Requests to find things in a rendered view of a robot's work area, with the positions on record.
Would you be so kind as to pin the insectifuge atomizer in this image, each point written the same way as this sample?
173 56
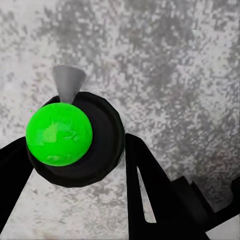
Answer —
77 138

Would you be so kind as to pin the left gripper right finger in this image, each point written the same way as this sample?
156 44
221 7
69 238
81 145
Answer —
174 220

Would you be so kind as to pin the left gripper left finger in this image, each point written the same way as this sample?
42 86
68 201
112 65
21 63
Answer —
15 170

